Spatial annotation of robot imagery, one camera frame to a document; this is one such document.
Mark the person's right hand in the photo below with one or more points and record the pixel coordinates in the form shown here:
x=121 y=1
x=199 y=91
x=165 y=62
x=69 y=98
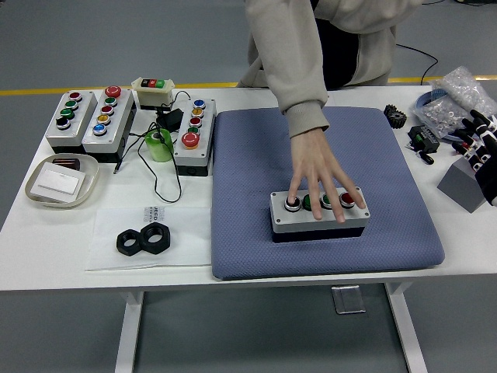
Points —
x=314 y=159

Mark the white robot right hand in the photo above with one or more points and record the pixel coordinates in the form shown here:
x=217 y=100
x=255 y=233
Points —
x=489 y=163

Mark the grey block base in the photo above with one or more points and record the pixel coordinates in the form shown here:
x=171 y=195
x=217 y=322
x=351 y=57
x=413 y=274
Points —
x=460 y=186

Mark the grey four-button box with selector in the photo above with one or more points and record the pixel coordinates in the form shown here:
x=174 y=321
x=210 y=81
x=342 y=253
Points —
x=295 y=223

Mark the person's right forearm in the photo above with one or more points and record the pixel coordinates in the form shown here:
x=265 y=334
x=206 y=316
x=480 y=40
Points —
x=295 y=77

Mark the grey four-button control box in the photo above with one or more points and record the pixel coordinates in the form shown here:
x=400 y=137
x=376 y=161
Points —
x=79 y=116

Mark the blue-grey quilted mat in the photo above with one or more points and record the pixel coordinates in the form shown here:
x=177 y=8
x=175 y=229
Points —
x=252 y=163

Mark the clear bag of metal washers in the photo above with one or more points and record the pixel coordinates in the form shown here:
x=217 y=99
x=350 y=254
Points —
x=442 y=114

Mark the black terminal module with green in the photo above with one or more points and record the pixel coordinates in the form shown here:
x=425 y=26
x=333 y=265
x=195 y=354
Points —
x=425 y=138

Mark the clear bag of transparent parts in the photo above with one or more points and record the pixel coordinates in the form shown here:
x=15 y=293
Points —
x=462 y=83

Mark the blue round plate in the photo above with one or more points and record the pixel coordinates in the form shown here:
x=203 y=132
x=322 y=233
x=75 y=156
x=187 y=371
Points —
x=421 y=102

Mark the black gear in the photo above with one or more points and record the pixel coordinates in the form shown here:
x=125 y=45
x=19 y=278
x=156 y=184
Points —
x=395 y=116

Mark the clear under-table control panel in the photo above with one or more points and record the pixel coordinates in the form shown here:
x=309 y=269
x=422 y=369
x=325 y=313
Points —
x=348 y=299

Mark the white printed paper sheet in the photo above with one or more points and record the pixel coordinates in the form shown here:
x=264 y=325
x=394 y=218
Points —
x=186 y=237

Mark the black power adapter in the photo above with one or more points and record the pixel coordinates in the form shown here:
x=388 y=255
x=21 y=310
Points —
x=170 y=118

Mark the green film roll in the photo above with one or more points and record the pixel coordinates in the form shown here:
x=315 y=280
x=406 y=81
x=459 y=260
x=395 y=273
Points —
x=159 y=149

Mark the large black hex nut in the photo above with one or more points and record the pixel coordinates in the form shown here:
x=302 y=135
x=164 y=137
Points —
x=165 y=237

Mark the white right table leg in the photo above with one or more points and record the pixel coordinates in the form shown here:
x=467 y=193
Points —
x=407 y=330

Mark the white table leg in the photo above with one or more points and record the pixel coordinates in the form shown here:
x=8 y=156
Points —
x=407 y=330
x=128 y=330

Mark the small black hex nut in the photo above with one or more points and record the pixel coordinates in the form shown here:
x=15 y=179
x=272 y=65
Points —
x=123 y=242

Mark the white oval tray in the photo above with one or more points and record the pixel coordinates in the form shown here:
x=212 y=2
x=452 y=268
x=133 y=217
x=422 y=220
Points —
x=87 y=184

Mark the dark red-brown small block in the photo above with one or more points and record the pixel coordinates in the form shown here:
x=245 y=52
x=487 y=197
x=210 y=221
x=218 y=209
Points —
x=66 y=162

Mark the white left table leg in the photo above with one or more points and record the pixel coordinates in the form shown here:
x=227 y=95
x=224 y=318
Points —
x=128 y=330

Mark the cream three-button switch box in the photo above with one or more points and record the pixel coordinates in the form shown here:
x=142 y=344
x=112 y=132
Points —
x=153 y=91

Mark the white wall switch plate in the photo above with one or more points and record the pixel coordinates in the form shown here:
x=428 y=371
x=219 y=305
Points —
x=58 y=182

